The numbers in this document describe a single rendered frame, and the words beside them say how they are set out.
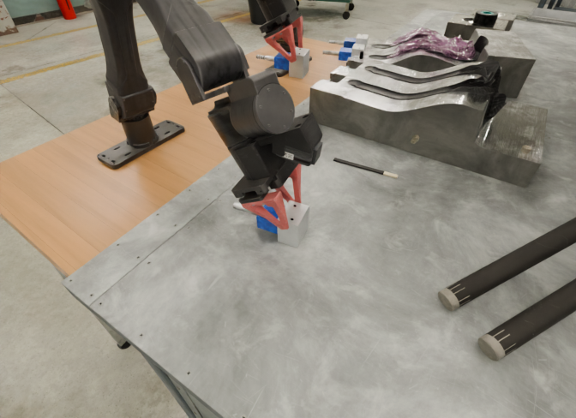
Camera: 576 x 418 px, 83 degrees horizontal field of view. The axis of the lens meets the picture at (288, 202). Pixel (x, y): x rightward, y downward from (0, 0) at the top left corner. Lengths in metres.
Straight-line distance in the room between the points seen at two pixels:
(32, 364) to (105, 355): 0.25
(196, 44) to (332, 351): 0.41
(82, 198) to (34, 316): 1.02
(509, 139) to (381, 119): 0.26
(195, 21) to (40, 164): 0.55
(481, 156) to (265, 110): 0.51
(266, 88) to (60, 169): 0.58
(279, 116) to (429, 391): 0.37
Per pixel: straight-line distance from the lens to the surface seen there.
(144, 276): 0.56
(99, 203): 0.72
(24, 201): 0.80
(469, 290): 0.52
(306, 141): 0.41
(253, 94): 0.38
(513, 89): 1.17
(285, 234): 0.53
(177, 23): 0.46
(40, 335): 1.65
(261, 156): 0.44
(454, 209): 0.68
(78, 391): 1.46
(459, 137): 0.76
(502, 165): 0.78
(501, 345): 0.50
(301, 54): 0.83
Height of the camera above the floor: 1.22
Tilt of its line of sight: 43 degrees down
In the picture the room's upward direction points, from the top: straight up
